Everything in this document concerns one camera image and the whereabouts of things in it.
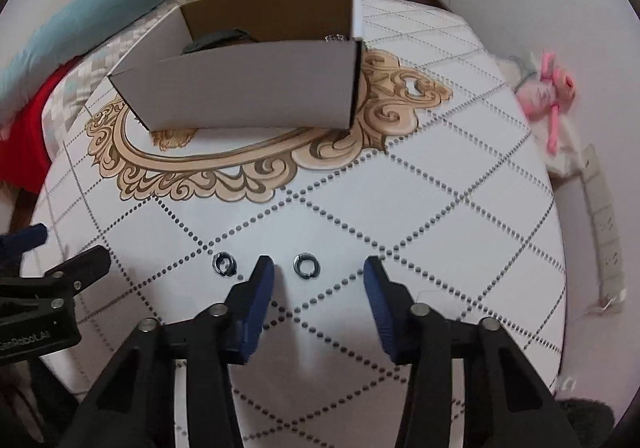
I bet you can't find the dark fleece clothing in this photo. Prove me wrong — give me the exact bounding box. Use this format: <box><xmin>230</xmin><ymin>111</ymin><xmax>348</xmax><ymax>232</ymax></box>
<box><xmin>552</xmin><ymin>398</ymin><xmax>615</xmax><ymax>448</ymax></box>

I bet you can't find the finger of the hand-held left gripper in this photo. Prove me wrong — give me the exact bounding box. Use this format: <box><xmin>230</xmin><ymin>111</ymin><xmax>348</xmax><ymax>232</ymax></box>
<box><xmin>0</xmin><ymin>245</ymin><xmax>111</xmax><ymax>311</ymax></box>
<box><xmin>0</xmin><ymin>224</ymin><xmax>48</xmax><ymax>259</ymax></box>

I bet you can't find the white wall socket strip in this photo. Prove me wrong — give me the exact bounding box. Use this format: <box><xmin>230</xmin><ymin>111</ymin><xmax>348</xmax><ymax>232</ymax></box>
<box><xmin>579</xmin><ymin>144</ymin><xmax>629</xmax><ymax>301</ymax></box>

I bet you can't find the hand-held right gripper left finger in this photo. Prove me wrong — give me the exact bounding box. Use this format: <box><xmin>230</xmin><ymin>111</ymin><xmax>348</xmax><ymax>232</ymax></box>
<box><xmin>62</xmin><ymin>255</ymin><xmax>276</xmax><ymax>448</ymax></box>

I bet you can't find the red blanket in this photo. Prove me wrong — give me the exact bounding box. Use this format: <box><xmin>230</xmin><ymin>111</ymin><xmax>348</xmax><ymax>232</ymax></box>
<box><xmin>0</xmin><ymin>60</ymin><xmax>73</xmax><ymax>193</ymax></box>

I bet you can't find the black smart band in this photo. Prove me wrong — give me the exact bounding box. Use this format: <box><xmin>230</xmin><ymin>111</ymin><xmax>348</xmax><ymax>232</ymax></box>
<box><xmin>182</xmin><ymin>29</ymin><xmax>252</xmax><ymax>54</ymax></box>

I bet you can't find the pink plush toy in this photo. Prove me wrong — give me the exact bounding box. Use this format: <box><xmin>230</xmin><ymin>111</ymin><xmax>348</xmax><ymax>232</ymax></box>
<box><xmin>516</xmin><ymin>52</ymin><xmax>577</xmax><ymax>155</ymax></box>

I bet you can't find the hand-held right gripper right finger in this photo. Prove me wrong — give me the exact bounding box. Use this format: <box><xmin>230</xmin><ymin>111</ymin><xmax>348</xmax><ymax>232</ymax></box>
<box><xmin>363</xmin><ymin>256</ymin><xmax>583</xmax><ymax>448</ymax></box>

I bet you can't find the diamond patterned tablecloth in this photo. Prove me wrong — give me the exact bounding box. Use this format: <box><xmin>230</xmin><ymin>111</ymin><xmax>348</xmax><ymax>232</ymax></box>
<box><xmin>30</xmin><ymin>0</ymin><xmax>568</xmax><ymax>448</ymax></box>

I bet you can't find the cardboard box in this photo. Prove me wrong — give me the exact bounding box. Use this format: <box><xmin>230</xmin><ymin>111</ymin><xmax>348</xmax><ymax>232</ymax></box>
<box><xmin>107</xmin><ymin>0</ymin><xmax>367</xmax><ymax>133</ymax></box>

